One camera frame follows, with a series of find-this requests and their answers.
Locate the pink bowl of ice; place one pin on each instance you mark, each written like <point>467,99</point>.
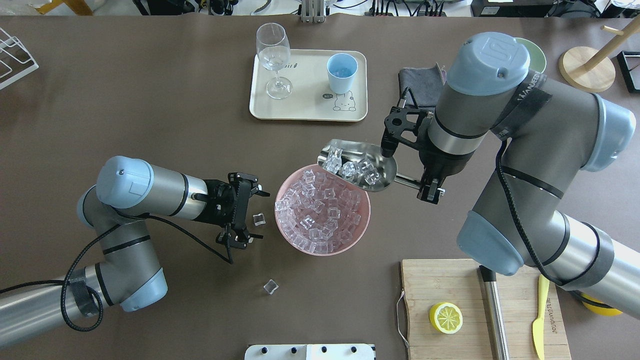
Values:
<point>319,213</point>

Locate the aluminium frame post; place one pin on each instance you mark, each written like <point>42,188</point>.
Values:
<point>312,11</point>

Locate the grey folded cloth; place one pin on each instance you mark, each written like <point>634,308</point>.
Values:
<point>421,88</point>

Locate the metal ice scoop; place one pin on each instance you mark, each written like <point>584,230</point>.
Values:
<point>362,165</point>

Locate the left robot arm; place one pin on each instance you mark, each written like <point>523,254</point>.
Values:
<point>120,266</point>

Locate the yellow plastic knife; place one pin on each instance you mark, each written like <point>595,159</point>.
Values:
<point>538,324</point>

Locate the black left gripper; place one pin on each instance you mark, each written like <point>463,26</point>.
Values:
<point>218,205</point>

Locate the wooden glass stand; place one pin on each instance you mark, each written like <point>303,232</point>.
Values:
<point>591,69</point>

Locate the clear wine glass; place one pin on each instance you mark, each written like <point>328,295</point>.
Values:
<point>274,54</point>

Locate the green bowl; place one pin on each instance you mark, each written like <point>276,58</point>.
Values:
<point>537,58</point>

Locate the half lemon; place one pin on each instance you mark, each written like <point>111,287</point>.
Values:
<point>446,317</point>

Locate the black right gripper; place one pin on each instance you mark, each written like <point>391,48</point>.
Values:
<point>437,168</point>

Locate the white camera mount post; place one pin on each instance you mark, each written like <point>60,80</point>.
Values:
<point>322,351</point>

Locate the wooden cutting board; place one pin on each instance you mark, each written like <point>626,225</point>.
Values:
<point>430,281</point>

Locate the loose ice cube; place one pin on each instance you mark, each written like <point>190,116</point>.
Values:
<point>259,219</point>
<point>270,287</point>

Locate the yellow lemon lower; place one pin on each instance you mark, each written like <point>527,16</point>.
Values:
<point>600,310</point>

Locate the white cup rack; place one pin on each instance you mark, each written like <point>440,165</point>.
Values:
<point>16,61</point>

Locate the metal muddler black tip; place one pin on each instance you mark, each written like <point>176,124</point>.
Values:
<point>495,315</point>

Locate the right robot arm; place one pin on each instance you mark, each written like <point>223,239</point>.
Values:
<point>549,132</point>

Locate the light blue cup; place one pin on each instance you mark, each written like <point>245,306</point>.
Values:
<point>341,70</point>

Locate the black framed glass tray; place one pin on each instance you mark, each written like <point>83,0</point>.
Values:
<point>628,62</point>

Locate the cream serving tray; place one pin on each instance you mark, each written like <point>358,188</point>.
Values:
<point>311,98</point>

